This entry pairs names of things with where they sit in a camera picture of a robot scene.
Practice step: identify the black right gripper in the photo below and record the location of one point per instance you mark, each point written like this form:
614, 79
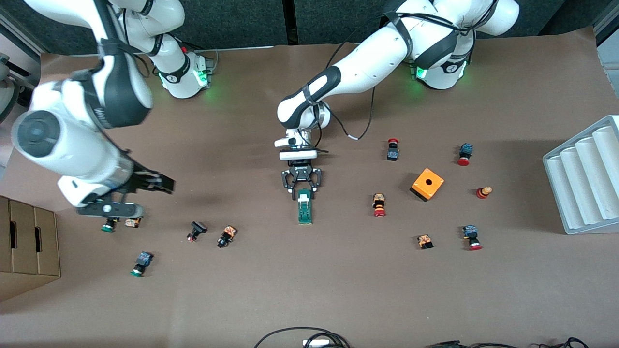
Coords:
140, 179

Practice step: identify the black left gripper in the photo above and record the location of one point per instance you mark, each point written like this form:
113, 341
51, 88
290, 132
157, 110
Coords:
302, 172

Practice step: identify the green load switch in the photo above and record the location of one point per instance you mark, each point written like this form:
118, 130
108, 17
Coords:
305, 212

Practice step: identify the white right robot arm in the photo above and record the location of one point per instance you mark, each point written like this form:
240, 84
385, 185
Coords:
72, 140

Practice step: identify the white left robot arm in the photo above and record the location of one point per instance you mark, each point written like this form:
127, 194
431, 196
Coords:
377, 53

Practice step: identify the black square push button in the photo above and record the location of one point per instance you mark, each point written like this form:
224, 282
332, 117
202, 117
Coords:
196, 230

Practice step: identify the green push button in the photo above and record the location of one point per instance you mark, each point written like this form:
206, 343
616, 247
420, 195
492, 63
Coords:
109, 226
141, 262

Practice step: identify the red mushroom button orange block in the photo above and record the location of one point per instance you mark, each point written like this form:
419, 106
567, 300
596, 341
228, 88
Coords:
379, 204

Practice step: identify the black button orange block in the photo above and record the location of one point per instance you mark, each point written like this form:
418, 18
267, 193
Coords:
226, 236

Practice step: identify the red button black block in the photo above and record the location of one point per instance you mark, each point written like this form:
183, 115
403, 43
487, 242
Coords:
392, 150

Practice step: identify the brown paper table cover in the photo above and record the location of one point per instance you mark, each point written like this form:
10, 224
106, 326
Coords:
290, 280

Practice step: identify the small orange contact block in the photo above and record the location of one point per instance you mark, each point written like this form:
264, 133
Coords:
425, 241

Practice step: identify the brown cardboard box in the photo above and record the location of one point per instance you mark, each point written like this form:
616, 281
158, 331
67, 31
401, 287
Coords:
24, 251

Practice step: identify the red button blue block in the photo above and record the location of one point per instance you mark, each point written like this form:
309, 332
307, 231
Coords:
471, 237
464, 153

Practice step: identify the white power strip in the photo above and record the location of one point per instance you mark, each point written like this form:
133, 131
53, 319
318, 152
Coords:
316, 343

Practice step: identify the red yellow mushroom button head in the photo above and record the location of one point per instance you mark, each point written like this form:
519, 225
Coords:
483, 192

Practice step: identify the grey ribbed tray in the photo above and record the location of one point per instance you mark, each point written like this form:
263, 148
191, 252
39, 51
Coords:
585, 179

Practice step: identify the orange button enclosure box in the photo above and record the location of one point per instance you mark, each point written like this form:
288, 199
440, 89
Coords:
427, 184

